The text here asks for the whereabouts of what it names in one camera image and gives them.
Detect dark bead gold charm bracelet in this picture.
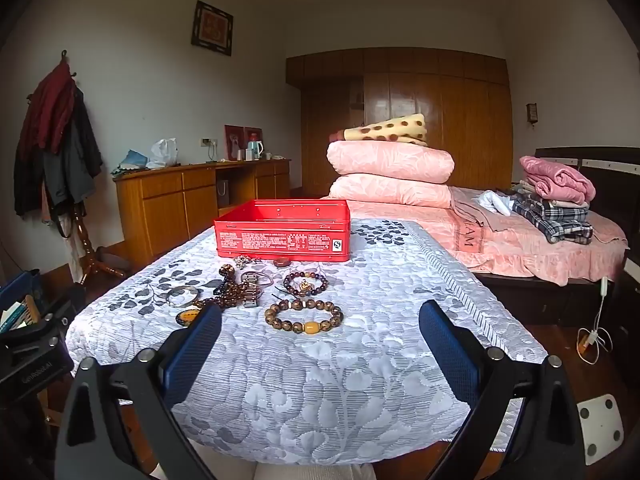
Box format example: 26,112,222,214
282,270,328,298

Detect framed wall picture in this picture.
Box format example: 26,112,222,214
190,0,234,57

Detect brown crystal bead necklace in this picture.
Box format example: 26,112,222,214
196,264,251,311

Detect thin silver bracelet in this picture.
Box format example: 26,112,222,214
240,270,275,288

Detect pink folded blanket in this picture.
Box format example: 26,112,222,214
518,156,597,206

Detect wooden sideboard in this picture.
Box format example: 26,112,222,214
112,159,292,271

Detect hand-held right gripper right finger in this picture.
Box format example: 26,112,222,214
418,300,586,480

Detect white plastic bag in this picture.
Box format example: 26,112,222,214
146,137,180,168

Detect large wooden bead bracelet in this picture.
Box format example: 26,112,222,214
264,299,345,336

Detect blue cloth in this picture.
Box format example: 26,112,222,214
112,149,150,176

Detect white charger cable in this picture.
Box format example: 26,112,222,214
577,276,613,365

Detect dark hanging jackets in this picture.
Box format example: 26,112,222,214
14,85,104,218

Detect silver bangle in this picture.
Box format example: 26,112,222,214
166,285,200,307

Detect yellow brown spotted blanket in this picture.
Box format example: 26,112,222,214
329,113,428,147

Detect dark wooden bed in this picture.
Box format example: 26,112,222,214
345,146,640,331

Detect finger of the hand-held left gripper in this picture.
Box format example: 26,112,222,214
7,282,88,348

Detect plaid folded clothes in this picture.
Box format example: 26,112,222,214
512,192,594,245

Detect dark red garment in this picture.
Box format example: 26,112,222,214
20,57,77,157

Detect white plastic plate with holes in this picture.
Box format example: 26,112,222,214
577,394,626,466

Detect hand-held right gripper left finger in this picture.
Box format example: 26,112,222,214
55,303,223,480

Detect pink bed sheet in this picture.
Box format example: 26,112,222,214
345,185,629,287

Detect blue box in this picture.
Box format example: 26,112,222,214
0,269,45,336

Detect grey floral quilted bedspread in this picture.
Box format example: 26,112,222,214
65,217,548,453

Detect pink folded quilt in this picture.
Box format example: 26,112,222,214
328,174,453,208
326,140,455,184

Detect white cloth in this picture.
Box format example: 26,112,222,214
475,191,516,216

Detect grey slippers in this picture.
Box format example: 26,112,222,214
95,246,128,278

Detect silver metal wristwatch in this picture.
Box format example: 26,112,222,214
239,280,263,309

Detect dusty pink lettered cloth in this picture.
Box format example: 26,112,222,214
450,187,501,253

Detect red tin box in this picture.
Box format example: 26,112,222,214
213,199,352,263

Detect wooden coat rack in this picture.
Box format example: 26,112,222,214
59,50,127,286

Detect wooden wardrobe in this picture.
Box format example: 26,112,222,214
286,47,514,198

